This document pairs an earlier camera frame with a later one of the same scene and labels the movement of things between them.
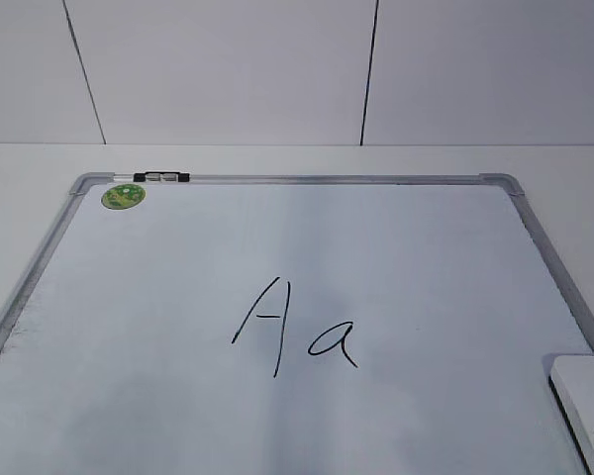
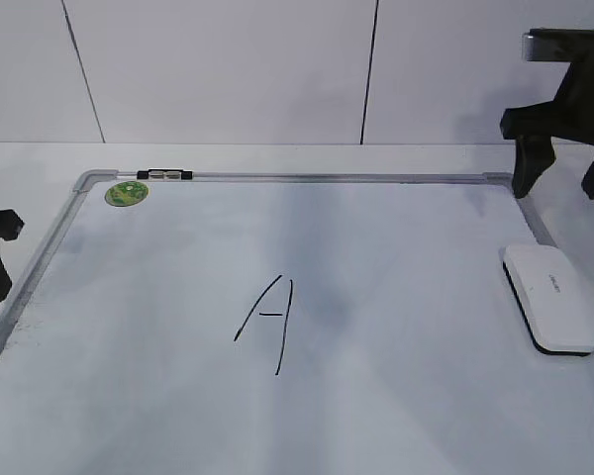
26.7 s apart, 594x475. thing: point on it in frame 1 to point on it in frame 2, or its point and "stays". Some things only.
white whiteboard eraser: [583, 386] to [560, 312]
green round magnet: [122, 196] stays
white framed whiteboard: [288, 325] stays
